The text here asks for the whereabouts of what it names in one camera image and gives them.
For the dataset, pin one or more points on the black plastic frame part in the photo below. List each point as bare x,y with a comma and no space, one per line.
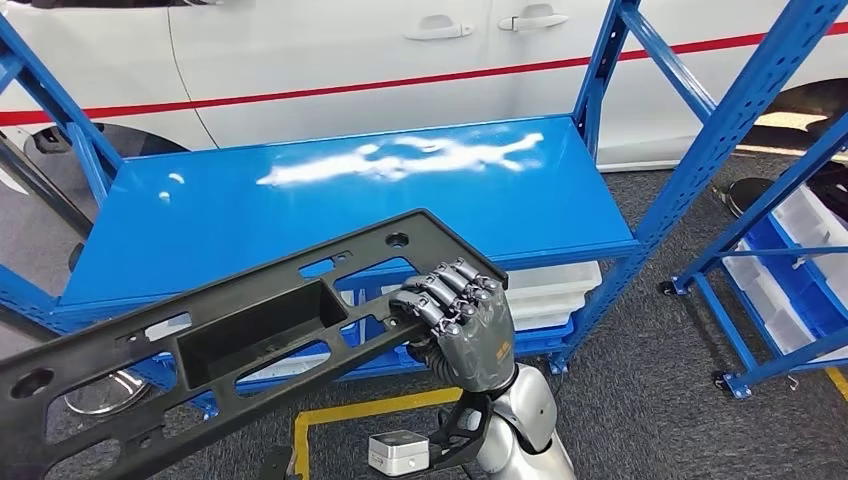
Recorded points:
232,295

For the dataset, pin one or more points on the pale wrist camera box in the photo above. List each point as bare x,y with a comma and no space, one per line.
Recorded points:
397,454

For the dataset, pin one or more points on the blue metal shelf rack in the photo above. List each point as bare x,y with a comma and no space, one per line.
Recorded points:
729,331
331,212

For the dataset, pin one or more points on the black camera bracket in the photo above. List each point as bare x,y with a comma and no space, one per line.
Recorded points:
464,430

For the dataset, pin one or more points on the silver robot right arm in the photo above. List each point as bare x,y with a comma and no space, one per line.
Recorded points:
530,404

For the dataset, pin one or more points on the white car red stripe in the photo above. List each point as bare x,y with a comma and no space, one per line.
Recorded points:
331,53

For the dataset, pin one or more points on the black robot foot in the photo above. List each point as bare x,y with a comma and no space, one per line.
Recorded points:
278,464

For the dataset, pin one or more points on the black round base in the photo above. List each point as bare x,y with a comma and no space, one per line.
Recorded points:
745,199

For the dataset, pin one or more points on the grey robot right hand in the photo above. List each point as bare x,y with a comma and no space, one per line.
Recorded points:
477,338

